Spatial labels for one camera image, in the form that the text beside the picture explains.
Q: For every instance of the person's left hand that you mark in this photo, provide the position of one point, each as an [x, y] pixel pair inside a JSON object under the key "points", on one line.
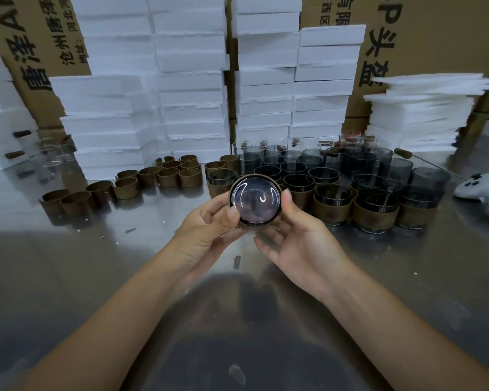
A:
{"points": [[199, 240]]}

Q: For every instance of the person's right hand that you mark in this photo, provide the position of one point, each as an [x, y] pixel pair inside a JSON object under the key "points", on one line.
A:
{"points": [[309, 256]]}

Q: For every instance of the smoky transparent plastic cup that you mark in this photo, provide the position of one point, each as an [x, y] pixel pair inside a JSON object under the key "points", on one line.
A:
{"points": [[298, 181], [324, 173], [333, 193], [221, 176], [267, 170], [368, 179], [254, 199], [416, 195], [375, 198]]}

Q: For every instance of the group of brown sleeve rings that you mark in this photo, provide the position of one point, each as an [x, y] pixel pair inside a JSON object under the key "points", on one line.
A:
{"points": [[167, 177]]}

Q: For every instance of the cluster of transparent plastic cups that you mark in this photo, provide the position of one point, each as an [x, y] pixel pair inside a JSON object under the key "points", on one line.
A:
{"points": [[248, 160]]}

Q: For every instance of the bunch of clear plastic cups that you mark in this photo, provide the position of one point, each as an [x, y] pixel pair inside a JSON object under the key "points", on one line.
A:
{"points": [[55, 152]]}

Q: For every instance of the person's left forearm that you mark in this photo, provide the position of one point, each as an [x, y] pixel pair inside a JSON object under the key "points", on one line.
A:
{"points": [[102, 333]]}

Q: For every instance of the person's right forearm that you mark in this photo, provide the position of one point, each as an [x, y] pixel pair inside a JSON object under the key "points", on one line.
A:
{"points": [[411, 342]]}

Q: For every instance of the tall stack white foam blocks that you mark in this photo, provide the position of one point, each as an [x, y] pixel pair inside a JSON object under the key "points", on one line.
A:
{"points": [[183, 93]]}

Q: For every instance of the stepped stack white foam blocks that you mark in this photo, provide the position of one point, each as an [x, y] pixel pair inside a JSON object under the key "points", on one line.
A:
{"points": [[265, 93]]}

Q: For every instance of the stack of thin foam sheets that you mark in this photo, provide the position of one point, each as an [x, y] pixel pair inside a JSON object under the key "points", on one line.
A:
{"points": [[415, 118]]}

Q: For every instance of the white game controller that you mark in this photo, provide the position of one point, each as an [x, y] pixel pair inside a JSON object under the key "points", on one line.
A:
{"points": [[487, 193]]}

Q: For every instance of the brown cork stick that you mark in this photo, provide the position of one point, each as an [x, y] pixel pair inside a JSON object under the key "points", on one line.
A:
{"points": [[14, 154], [22, 133]]}

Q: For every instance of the large printed cardboard box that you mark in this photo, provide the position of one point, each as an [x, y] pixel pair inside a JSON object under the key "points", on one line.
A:
{"points": [[444, 32]]}

